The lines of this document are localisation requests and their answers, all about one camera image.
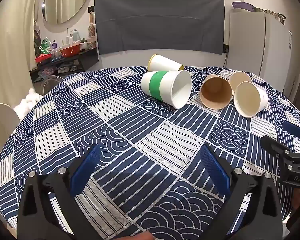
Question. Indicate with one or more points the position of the white cup with yellow rim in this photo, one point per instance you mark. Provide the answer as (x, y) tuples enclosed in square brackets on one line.
[(162, 63)]

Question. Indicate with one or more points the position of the beige curtain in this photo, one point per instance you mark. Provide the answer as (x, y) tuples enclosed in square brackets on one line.
[(15, 42)]

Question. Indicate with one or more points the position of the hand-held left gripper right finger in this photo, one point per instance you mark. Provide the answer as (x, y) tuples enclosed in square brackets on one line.
[(215, 170)]

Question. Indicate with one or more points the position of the small cream paper cup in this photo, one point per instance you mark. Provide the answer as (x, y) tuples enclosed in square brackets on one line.
[(240, 78)]

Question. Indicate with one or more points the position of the black shelf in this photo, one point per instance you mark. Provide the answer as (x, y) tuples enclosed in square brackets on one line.
[(87, 57)]

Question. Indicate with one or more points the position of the small potted plant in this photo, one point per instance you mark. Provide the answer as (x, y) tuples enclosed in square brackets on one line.
[(84, 44)]

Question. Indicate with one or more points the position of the teal bottle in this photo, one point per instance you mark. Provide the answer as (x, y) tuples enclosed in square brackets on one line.
[(75, 35)]

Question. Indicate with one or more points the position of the transparent chair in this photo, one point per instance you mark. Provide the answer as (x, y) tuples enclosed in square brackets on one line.
[(50, 83)]

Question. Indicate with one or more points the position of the brown paper cup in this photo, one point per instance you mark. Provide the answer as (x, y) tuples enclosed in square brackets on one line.
[(215, 93)]

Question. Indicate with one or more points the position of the person's left hand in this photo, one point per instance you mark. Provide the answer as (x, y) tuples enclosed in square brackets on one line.
[(137, 237)]

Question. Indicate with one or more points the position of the plain white paper cup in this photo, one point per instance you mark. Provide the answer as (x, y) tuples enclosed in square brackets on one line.
[(247, 100)]

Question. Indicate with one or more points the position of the blue patterned tablecloth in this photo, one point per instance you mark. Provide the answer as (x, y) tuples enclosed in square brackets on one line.
[(130, 130)]

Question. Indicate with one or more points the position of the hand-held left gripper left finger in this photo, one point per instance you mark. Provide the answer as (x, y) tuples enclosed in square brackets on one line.
[(86, 170)]

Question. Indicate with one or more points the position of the white cup with green band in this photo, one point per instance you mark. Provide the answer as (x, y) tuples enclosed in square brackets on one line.
[(162, 85)]

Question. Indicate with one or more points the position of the red colander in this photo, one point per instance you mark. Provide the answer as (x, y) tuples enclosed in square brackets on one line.
[(70, 50)]

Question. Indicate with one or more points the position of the purple basin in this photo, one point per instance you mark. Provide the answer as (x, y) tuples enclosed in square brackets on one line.
[(243, 6)]

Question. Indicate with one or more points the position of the wooden hairbrush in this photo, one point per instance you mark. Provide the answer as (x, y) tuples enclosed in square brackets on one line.
[(91, 27)]

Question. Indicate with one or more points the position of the red basin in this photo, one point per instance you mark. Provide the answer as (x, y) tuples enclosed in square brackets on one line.
[(43, 58)]

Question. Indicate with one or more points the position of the oval wall mirror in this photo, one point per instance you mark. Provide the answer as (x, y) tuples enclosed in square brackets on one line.
[(65, 2)]

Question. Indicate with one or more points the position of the white fluffy rug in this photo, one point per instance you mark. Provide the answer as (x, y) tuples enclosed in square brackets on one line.
[(27, 102)]

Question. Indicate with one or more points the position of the white chair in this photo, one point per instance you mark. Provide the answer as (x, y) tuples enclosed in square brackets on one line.
[(2, 127)]

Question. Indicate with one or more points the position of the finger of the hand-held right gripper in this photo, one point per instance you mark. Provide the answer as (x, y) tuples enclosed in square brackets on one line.
[(273, 145), (293, 128)]

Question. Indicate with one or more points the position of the white refrigerator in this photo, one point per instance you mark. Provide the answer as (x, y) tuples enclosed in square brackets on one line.
[(247, 42)]

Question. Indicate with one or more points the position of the green bag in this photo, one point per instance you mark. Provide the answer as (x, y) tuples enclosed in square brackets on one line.
[(45, 45)]

